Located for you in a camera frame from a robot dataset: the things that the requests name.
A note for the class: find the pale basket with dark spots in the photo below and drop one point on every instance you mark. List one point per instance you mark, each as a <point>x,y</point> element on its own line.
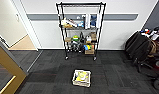
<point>75,81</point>

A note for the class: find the blue yellow green blocks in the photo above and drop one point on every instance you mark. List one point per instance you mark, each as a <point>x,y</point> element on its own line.
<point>87,47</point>

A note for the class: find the black cone-shaped bag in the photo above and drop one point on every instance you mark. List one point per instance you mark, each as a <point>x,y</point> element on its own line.
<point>82,38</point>

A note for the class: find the green round toy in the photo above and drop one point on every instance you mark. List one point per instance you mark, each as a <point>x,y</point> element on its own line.
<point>75,37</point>

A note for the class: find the low brown cardboard box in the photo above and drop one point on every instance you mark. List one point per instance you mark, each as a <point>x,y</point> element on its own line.
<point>90,52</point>

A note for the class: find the small white dark box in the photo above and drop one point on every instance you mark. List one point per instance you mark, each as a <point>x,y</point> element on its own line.
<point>88,39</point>

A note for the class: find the small brown cardboard box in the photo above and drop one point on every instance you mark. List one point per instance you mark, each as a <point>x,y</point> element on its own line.
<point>67,39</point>

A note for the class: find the stacked brown cardboard boxes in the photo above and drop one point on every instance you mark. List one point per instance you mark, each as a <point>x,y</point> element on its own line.
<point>93,36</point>

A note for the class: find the small light blue plush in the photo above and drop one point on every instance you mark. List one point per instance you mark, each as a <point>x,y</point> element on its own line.
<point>80,24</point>

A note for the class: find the thin black upright box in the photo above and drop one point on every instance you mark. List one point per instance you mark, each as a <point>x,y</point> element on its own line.
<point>83,21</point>

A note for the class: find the toy package with doll print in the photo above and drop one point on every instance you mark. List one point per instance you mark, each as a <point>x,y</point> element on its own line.
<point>68,23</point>

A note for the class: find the white upright box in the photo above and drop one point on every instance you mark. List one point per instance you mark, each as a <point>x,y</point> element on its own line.
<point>97,21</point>
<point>100,20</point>
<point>85,21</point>
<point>88,21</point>

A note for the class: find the yellow plush shark toy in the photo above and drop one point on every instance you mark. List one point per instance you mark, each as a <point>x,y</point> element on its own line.
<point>81,76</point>

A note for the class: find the colourful clutter on cart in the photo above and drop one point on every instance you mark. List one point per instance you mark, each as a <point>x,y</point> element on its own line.
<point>151,32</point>

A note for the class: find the yellow-brown wooden door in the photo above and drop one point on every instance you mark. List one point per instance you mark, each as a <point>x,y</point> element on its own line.
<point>5,58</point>

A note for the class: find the long grey wall band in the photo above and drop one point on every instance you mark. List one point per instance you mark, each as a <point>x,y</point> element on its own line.
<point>121,17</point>

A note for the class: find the white door frame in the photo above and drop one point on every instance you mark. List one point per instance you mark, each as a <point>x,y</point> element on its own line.
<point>26,23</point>

